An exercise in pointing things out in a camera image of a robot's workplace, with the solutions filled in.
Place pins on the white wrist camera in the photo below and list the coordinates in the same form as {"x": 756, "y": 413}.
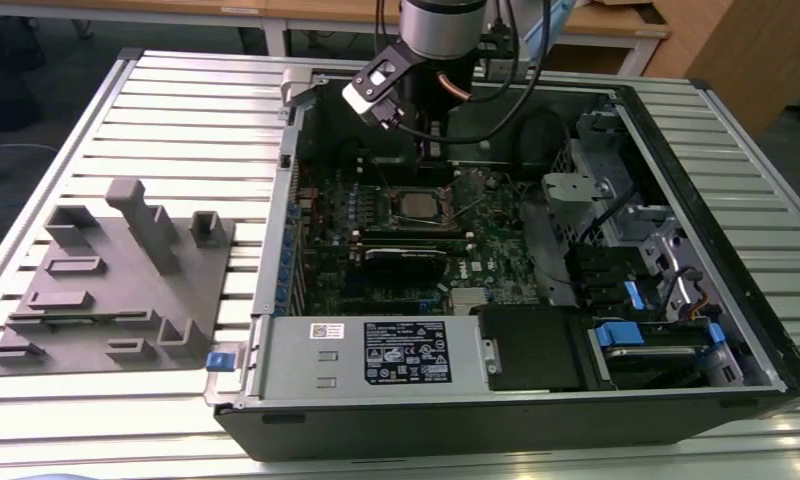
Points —
{"x": 374, "y": 80}

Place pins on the silver power supply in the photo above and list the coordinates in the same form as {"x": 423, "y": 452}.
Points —
{"x": 294, "y": 370}

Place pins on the CPU socket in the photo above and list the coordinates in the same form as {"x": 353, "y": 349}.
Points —
{"x": 395, "y": 210}

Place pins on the green RAM stick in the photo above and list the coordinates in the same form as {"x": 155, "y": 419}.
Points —
{"x": 74, "y": 320}

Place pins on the silver metal disk bay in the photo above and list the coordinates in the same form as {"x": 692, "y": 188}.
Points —
{"x": 574, "y": 187}

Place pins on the wooden cabinet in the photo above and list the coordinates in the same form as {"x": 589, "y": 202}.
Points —
{"x": 741, "y": 50}

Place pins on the blue case latch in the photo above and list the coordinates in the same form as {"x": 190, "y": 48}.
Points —
{"x": 221, "y": 361}

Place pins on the black open PC case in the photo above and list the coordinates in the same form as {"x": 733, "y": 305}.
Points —
{"x": 441, "y": 430}

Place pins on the blue plastic bay tab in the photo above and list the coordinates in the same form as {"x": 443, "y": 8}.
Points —
{"x": 634, "y": 295}

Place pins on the grey parts rack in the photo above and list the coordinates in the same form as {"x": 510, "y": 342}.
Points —
{"x": 127, "y": 300}

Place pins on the black RAM slot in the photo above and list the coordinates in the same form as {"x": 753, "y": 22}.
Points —
{"x": 434, "y": 241}
{"x": 434, "y": 234}
{"x": 434, "y": 229}
{"x": 434, "y": 245}

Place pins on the hard disk in blue carrier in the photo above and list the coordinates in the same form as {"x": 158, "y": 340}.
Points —
{"x": 621, "y": 334}

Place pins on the silver finned heatsink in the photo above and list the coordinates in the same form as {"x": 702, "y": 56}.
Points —
{"x": 470, "y": 296}

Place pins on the green motherboard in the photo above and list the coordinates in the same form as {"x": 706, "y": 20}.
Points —
{"x": 501, "y": 250}

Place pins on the black office chair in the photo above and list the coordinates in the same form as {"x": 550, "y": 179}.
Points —
{"x": 7, "y": 100}

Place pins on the silver green CPU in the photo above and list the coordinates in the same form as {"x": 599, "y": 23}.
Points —
{"x": 421, "y": 205}

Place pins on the black graphics card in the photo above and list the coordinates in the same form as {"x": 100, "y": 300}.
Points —
{"x": 403, "y": 272}

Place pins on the wooden desk white frame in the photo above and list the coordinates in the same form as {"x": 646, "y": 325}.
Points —
{"x": 140, "y": 5}
{"x": 614, "y": 25}

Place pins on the black expansion slot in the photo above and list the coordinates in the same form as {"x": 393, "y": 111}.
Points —
{"x": 381, "y": 303}

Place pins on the black plastic shroud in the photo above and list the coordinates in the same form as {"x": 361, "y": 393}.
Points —
{"x": 534, "y": 350}

